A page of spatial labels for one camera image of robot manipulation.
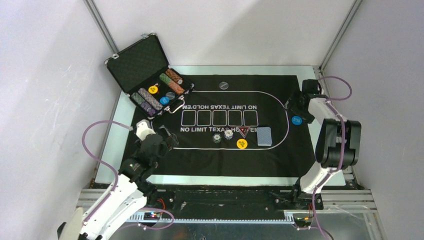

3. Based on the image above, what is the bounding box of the blue small blind button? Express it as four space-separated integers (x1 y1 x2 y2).
291 115 303 126

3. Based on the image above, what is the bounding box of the green blue chip stack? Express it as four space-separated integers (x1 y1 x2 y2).
212 133 222 144

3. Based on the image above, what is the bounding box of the white blue chip stack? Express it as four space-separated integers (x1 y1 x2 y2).
224 129 234 140

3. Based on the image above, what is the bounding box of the yellow big blind button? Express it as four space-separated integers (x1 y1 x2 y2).
236 138 248 150

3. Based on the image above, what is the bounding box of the black dealer button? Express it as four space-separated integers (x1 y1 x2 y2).
218 81 229 90

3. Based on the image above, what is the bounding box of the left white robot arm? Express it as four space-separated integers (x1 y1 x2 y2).
57 120 179 240

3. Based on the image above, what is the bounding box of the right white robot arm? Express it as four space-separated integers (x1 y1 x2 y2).
285 90 362 209

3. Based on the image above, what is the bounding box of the blue playing card deck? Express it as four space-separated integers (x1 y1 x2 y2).
256 126 273 147

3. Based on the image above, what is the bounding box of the blue button in case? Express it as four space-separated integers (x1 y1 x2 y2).
159 96 170 106

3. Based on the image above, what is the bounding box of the clear dealer button in case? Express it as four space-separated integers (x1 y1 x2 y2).
165 92 176 101

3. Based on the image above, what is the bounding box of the triangular all-in marker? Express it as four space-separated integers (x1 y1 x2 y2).
237 126 251 139

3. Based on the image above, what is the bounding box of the green orange chip row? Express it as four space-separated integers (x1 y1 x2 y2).
159 73 185 95

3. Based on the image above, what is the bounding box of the yellow button in case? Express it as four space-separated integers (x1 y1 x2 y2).
148 85 159 95

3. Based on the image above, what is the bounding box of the black poker table mat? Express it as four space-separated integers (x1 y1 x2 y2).
118 74 317 178

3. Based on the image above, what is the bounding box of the pink grey chip row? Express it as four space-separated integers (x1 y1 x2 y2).
138 88 163 111

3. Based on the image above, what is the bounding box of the red brown chip row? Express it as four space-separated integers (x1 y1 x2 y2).
165 68 184 85

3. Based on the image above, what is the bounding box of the black aluminium chip case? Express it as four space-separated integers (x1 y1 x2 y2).
104 32 195 120

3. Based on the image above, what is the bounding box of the electronics board with leds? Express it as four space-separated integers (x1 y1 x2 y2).
143 211 162 221

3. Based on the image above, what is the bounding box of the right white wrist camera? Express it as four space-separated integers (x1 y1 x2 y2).
301 79 322 95

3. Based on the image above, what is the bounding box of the black metal base rail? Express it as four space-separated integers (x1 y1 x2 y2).
89 182 365 221

